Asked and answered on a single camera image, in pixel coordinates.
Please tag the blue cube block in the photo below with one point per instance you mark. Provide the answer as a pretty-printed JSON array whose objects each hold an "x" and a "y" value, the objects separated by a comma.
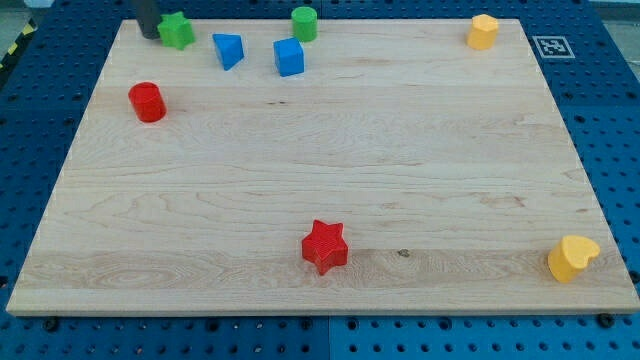
[{"x": 289, "y": 57}]

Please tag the red star block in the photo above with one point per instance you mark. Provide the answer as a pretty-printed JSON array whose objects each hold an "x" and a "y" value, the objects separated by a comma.
[{"x": 325, "y": 246}]

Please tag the wooden board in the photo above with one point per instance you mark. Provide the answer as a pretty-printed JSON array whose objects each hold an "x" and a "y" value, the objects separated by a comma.
[{"x": 451, "y": 170}]

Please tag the green cylinder block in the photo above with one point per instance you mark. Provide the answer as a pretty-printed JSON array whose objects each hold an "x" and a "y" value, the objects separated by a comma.
[{"x": 304, "y": 23}]

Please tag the blue triangular prism block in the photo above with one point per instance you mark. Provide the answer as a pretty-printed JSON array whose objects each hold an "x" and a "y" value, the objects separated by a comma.
[{"x": 229, "y": 49}]

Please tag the red cylinder block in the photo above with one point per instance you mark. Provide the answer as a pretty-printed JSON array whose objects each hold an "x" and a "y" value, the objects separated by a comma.
[{"x": 147, "y": 101}]

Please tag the green star block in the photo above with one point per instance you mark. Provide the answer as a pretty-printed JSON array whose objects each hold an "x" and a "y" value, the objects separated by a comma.
[{"x": 176, "y": 30}]

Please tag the yellow hexagon block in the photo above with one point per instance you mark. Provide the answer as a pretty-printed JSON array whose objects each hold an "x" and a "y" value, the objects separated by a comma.
[{"x": 483, "y": 32}]

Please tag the yellow heart block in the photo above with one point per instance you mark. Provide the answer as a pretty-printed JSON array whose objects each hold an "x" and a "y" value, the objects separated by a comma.
[{"x": 571, "y": 256}]

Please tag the white fiducial marker tag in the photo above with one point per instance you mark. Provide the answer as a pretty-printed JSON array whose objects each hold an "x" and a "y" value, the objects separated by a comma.
[{"x": 553, "y": 47}]

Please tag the black yellow hazard tape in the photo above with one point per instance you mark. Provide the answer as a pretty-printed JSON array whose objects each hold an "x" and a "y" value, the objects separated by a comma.
[{"x": 19, "y": 45}]

